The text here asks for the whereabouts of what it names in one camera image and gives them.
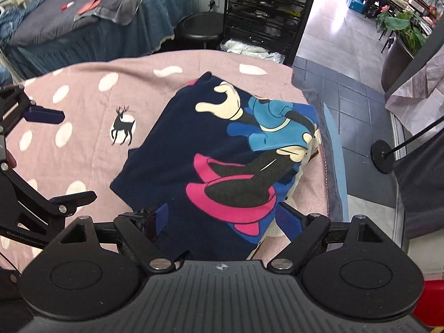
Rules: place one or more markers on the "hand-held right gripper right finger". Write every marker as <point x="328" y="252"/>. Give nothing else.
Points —
<point x="291" y="220"/>

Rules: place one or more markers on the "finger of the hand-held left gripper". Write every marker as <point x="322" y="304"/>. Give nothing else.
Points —
<point x="45" y="116"/>
<point x="69" y="203"/>

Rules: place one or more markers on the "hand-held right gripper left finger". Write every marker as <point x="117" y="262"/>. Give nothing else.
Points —
<point x="162" y="222"/>

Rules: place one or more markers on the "navy cartoon print long-sleeve shirt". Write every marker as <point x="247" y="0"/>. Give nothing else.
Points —
<point x="180" y="138"/>

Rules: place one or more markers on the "person's left hand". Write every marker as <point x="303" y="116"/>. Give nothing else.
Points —
<point x="7" y="161"/>

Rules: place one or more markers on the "pink polka dot deer blanket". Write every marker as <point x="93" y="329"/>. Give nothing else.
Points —
<point x="86" y="111"/>

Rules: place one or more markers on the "light blue mattress sheet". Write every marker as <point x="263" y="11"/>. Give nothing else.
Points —
<point x="338" y="166"/>

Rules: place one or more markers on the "dark grey bed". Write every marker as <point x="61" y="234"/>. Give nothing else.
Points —
<point x="104" y="45"/>
<point x="45" y="20"/>

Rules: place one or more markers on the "crumpled blue cloth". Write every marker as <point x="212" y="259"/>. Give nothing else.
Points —
<point x="20" y="17"/>

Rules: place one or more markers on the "black stand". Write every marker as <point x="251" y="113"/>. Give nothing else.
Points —
<point x="381" y="156"/>

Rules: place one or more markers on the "red marker pen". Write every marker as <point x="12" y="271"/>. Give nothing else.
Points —
<point x="67" y="6"/>

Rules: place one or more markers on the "pink cloth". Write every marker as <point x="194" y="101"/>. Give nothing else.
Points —
<point x="88" y="7"/>

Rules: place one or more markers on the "dark grey cloth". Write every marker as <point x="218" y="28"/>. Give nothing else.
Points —
<point x="423" y="194"/>

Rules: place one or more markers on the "red plastic object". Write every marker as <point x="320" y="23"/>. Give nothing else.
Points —
<point x="432" y="301"/>

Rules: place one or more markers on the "black round stool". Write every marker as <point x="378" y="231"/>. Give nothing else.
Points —
<point x="199" y="26"/>

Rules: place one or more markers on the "white plastic bags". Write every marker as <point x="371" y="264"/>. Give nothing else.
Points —
<point x="242" y="47"/>

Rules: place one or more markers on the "dark plant pot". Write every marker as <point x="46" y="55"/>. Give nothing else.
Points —
<point x="395" y="66"/>

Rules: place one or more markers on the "grey hanging cloth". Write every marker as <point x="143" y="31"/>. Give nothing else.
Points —
<point x="423" y="83"/>

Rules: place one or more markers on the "black shelf rack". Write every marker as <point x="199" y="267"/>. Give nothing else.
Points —
<point x="263" y="14"/>

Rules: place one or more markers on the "green leafy plant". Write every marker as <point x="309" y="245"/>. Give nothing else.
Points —
<point x="399" y="22"/>

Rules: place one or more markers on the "blue box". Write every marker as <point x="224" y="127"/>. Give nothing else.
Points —
<point x="356" y="3"/>

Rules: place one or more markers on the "white wall socket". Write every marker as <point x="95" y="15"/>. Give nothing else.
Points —
<point x="213" y="0"/>

